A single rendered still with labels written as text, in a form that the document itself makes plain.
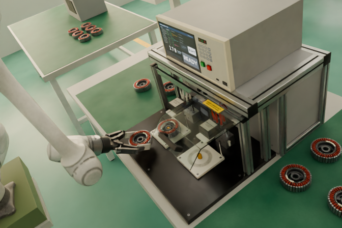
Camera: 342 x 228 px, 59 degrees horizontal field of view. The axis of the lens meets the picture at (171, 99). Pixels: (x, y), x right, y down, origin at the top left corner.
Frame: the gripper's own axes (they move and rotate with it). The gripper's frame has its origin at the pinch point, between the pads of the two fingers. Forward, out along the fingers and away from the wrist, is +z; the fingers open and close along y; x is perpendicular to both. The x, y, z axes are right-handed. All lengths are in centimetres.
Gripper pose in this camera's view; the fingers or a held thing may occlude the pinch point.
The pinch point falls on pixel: (140, 140)
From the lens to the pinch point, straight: 144.6
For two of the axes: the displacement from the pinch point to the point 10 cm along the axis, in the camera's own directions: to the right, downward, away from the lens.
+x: -2.2, 9.2, 3.3
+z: 8.1, -0.2, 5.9
